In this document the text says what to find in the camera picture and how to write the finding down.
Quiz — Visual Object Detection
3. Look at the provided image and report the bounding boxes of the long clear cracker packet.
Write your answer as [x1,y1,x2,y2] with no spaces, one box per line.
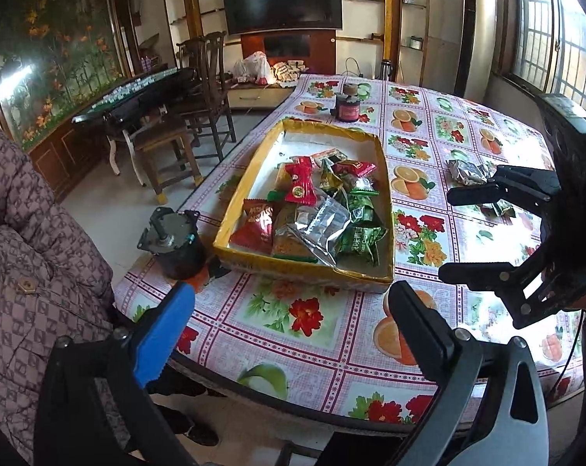
[271,201,323,265]

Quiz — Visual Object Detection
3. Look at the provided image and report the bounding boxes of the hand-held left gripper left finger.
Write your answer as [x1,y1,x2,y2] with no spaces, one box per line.
[33,282,199,466]

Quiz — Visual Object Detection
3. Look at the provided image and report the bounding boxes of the dark green snack packet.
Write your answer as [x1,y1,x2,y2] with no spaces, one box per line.
[319,158,344,195]

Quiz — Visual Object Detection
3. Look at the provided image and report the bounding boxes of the black cable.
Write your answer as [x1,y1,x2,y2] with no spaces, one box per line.
[550,311,586,401]

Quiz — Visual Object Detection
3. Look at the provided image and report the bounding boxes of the dark wooden chair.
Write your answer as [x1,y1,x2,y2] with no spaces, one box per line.
[176,31,238,153]

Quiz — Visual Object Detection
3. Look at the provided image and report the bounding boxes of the shiny red foil packet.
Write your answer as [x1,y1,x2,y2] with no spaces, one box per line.
[230,198,281,256]

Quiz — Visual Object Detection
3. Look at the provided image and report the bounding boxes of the white plastic bag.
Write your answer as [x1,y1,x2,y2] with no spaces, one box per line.
[232,51,276,85]

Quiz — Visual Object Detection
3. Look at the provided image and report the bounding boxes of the person's dark trousers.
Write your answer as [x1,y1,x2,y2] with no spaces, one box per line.
[144,369,226,447]

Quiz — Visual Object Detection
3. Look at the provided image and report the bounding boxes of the black mahjong table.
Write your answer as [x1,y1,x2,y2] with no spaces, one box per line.
[72,67,199,129]

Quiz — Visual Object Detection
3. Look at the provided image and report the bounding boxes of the yellow cardboard tray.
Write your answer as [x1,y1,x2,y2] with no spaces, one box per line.
[212,117,395,294]

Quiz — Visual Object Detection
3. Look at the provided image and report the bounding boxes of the floral wall mural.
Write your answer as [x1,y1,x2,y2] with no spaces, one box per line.
[0,0,129,151]

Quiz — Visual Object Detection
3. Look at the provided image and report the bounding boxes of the person's patterned jacket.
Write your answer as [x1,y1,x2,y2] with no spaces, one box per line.
[0,114,143,466]

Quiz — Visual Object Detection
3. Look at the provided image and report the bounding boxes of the pink label glass jar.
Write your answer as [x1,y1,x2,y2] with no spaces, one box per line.
[332,82,362,123]

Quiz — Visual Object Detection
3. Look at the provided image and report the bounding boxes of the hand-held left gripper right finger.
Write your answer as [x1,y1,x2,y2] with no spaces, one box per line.
[383,280,551,466]

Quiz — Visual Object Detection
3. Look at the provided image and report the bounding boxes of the barred window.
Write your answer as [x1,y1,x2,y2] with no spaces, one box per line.
[504,0,586,122]

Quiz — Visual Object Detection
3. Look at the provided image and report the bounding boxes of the small red snack packet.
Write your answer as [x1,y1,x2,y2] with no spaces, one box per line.
[332,159,377,178]

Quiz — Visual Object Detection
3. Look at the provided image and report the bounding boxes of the pile of small boxes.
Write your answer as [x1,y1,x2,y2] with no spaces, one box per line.
[273,58,306,83]

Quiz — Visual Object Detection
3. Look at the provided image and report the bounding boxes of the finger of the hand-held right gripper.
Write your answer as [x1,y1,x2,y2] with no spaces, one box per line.
[438,261,548,329]
[447,165,562,207]

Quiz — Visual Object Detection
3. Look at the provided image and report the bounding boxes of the floral fruit print tablecloth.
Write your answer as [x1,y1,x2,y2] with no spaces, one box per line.
[113,74,585,435]

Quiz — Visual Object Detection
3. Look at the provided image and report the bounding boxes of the wooden wall shelf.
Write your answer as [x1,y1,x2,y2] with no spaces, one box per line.
[383,0,432,85]

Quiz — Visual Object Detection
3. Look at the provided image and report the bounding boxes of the black television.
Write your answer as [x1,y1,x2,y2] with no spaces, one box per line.
[221,0,343,36]

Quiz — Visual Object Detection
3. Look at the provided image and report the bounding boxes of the red candy packet gold emblem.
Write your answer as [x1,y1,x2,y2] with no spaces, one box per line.
[284,155,320,206]

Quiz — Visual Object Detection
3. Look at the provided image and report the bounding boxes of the wooden stool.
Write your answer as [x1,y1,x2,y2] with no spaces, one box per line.
[132,119,203,205]

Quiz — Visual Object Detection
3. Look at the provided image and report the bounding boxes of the standing air conditioner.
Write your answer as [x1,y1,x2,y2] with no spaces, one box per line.
[454,0,498,100]

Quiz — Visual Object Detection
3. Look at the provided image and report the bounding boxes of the silver foil snack packet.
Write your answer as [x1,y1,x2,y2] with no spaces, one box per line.
[445,158,492,186]
[288,196,352,267]

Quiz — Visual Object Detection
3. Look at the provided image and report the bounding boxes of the wooden television cabinet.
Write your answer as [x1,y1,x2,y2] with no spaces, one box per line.
[227,29,338,110]

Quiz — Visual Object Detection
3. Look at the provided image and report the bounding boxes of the black electric motor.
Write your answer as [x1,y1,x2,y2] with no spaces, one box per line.
[136,206,207,281]

